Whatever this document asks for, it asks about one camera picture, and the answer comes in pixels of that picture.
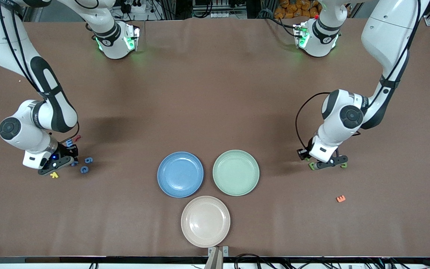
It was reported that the pale green plate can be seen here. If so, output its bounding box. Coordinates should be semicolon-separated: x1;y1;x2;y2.
212;149;260;197

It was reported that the blue plate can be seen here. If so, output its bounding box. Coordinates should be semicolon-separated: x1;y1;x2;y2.
157;151;204;198

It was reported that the beige plate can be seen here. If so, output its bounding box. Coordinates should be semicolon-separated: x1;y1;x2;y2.
181;195;231;248

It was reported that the orange fruit pile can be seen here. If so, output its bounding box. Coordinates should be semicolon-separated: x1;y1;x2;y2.
275;0;322;19

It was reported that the white power strip with plugs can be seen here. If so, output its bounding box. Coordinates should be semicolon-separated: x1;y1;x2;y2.
120;0;156;13

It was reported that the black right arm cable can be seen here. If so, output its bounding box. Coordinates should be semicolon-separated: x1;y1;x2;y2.
0;0;81;144

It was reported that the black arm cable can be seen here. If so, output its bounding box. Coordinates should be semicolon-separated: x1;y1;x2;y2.
0;0;81;144
295;0;423;150

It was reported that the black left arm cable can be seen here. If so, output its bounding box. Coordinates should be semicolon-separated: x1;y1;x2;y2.
295;0;423;150

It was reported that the black loose cable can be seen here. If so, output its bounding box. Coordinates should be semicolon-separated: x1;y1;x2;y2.
234;253;275;269

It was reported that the grey metal mount bracket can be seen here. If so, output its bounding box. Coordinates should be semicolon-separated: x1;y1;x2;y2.
205;245;230;269

